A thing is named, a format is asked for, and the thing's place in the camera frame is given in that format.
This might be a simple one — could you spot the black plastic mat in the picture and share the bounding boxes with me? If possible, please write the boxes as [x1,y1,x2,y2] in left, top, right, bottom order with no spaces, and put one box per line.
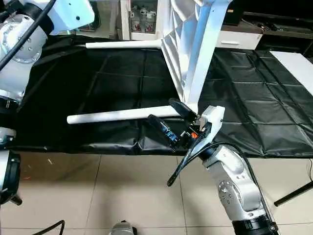
[0,33,313,159]

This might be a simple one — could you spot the white glass door cabinet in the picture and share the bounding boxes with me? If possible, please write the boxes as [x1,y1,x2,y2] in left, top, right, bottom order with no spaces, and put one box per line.
[120,0,172,41]

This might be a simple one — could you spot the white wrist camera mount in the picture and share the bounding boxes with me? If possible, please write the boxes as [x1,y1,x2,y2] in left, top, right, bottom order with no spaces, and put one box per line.
[198,105,226,143]
[49,0,96,36]

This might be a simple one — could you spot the white drawer unit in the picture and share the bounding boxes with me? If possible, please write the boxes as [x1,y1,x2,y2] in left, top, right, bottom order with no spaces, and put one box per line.
[215,24,265,51]

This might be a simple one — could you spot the white side table black legs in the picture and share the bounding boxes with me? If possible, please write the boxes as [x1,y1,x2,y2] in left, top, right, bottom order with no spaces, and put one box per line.
[270,50,313,207]

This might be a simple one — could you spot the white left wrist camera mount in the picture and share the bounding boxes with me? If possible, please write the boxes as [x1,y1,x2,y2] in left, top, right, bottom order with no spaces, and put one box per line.
[49,0,96,36]

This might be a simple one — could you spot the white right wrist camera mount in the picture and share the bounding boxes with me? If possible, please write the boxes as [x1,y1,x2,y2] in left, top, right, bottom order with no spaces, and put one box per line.
[198,105,226,143]

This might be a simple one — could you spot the white plastic table top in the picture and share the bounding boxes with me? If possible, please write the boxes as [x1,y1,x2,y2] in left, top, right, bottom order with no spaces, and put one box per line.
[160,0,233,115]

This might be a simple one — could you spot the white plastic table leg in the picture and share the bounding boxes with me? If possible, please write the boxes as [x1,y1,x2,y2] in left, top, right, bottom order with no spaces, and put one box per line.
[67,105,196,125]
[86,40,165,50]

